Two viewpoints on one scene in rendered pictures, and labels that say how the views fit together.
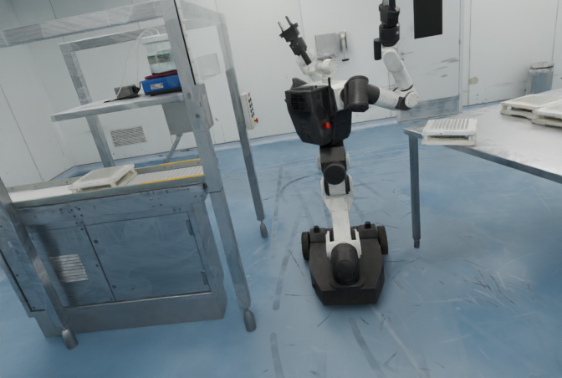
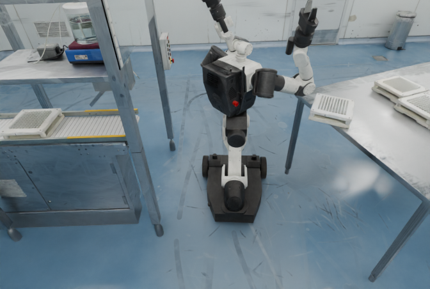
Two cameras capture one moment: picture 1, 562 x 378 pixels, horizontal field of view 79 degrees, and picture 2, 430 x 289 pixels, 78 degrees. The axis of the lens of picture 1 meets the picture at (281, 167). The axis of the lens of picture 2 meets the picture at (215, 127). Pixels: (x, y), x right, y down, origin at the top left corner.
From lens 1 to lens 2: 53 cm
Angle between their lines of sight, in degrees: 18
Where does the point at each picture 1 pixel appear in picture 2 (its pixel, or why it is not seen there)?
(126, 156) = not seen: hidden behind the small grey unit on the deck
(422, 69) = (315, 2)
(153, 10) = not seen: outside the picture
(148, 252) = (77, 181)
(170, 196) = (96, 148)
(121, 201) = (51, 149)
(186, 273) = (109, 197)
